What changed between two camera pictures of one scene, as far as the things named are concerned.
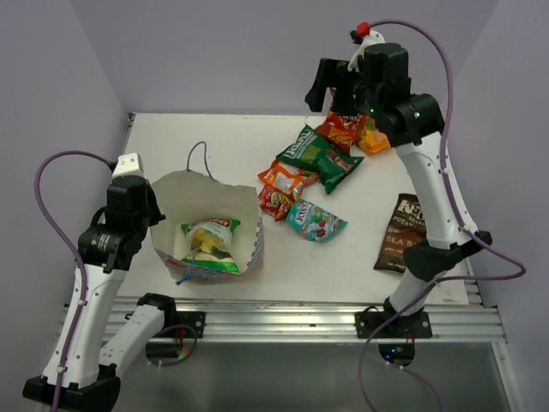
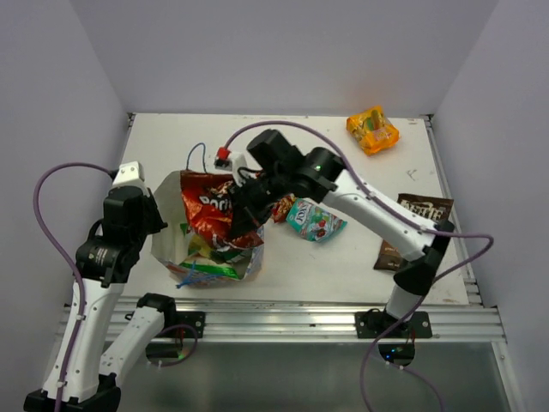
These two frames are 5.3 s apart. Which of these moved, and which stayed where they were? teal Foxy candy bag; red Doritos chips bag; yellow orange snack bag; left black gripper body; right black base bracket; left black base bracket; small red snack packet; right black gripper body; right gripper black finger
Moved: right black gripper body; red Doritos chips bag; right gripper black finger
Stayed: small red snack packet; left black base bracket; yellow orange snack bag; left black gripper body; right black base bracket; teal Foxy candy bag
